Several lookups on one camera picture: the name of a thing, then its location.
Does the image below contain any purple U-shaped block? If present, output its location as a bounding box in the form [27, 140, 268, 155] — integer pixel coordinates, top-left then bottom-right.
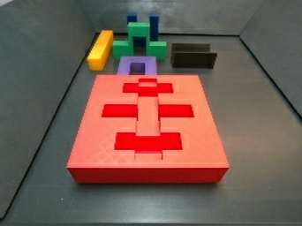
[117, 56, 157, 75]

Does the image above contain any red puzzle board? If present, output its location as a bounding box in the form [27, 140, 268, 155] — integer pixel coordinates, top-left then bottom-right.
[67, 75, 229, 184]

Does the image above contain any black fixture holder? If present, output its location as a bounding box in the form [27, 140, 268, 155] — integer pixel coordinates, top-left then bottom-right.
[172, 43, 217, 69]

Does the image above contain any green stepped arch block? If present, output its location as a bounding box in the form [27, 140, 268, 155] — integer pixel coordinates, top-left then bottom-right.
[113, 22, 168, 60]

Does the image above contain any yellow long bar block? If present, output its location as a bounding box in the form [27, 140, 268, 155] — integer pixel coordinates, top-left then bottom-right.
[87, 30, 114, 71]

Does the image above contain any blue U-shaped block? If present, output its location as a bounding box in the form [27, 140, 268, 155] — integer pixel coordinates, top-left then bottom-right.
[126, 12, 159, 48]

